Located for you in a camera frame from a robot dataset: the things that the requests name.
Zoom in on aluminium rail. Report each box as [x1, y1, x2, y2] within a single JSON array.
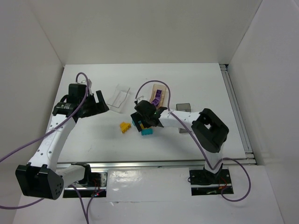
[[56, 159, 215, 171], [219, 64, 257, 165]]

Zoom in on teal lego brick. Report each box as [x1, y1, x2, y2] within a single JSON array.
[[141, 128, 153, 136]]

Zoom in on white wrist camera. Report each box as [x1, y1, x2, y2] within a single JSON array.
[[134, 96, 147, 105], [77, 79, 92, 89]]

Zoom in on tan translucent container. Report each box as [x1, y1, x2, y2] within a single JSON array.
[[150, 84, 166, 108]]

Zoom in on dark grey container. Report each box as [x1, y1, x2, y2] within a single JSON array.
[[176, 103, 192, 134]]

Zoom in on clear plastic container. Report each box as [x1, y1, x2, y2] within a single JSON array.
[[107, 84, 130, 113]]

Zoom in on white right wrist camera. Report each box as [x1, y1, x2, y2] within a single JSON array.
[[134, 96, 147, 105]]

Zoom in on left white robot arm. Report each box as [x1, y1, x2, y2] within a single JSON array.
[[15, 84, 109, 200]]

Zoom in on aluminium rail front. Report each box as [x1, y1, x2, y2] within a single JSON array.
[[56, 159, 215, 171]]

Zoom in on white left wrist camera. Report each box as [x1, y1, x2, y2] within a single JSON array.
[[77, 79, 92, 89]]

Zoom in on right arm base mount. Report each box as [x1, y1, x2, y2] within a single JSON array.
[[187, 169, 234, 196]]

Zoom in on purple rounded printed lego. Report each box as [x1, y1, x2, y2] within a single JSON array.
[[155, 90, 163, 98]]

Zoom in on yellow lego brick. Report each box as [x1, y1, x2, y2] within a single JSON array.
[[120, 122, 131, 133]]

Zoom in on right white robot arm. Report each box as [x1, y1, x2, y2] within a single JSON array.
[[131, 100, 229, 180]]

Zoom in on aluminium rail right side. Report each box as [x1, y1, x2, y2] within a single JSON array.
[[219, 64, 257, 165]]

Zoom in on purple small lego brick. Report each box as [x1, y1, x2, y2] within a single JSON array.
[[151, 98, 161, 107]]

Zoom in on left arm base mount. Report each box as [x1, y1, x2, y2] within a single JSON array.
[[72, 171, 108, 198]]

